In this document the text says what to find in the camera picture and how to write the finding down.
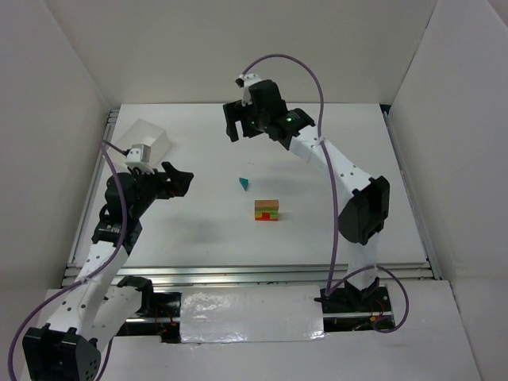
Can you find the aluminium rail frame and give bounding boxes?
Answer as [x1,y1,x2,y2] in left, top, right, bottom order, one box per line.
[59,103,444,287]

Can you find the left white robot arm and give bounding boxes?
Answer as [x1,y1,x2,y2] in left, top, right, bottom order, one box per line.
[22,162,194,380]

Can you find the red rectangular wood block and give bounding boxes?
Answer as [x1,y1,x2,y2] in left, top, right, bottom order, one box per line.
[255,212,279,221]

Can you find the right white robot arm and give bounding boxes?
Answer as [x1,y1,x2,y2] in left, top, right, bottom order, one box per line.
[223,74,390,307]

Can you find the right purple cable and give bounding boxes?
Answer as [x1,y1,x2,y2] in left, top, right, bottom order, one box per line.
[240,54,410,333]

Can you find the shiny white tape sheet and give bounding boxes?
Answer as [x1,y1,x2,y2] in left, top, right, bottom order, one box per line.
[179,285,325,344]

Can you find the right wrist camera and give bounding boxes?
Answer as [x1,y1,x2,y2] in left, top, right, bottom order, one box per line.
[235,73,262,106]

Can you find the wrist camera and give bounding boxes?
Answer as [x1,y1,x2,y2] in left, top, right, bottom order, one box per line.
[125,144,153,174]
[235,73,262,106]

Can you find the white plastic bin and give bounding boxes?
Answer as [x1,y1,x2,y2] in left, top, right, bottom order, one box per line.
[113,118,172,167]

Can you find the teal triangular wood block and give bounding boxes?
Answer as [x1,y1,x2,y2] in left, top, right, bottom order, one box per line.
[239,178,249,191]

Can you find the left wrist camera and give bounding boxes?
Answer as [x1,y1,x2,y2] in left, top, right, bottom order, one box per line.
[125,144,153,174]

